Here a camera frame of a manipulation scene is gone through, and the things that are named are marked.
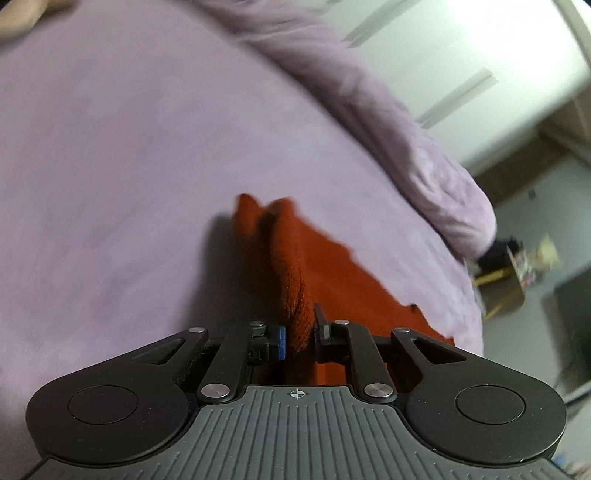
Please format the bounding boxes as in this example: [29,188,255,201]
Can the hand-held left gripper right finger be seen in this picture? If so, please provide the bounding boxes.
[313,303,467,403]

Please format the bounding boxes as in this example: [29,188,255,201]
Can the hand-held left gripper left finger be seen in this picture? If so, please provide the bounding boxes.
[131,320,288,404]

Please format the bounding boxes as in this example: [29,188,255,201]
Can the rust red buttoned cardigan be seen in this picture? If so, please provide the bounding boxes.
[233,193,456,387]

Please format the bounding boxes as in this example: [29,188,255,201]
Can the dark clothing on rack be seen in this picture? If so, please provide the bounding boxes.
[478,236,523,274]

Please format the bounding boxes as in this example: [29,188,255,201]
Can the purple duvet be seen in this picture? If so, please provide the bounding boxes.
[194,0,498,262]

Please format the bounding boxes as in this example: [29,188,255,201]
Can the purple bed sheet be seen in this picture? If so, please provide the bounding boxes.
[0,0,486,464]

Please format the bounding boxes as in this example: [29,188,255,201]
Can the cream wrapped bouquet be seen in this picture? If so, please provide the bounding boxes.
[531,233,561,271]

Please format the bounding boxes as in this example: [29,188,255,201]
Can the dark cabinet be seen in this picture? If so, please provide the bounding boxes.
[553,271,591,395]

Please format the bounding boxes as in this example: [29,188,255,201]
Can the white wardrobe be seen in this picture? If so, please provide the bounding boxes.
[318,0,591,177]

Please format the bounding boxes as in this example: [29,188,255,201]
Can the pink plush toy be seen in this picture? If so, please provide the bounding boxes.
[0,0,77,35]

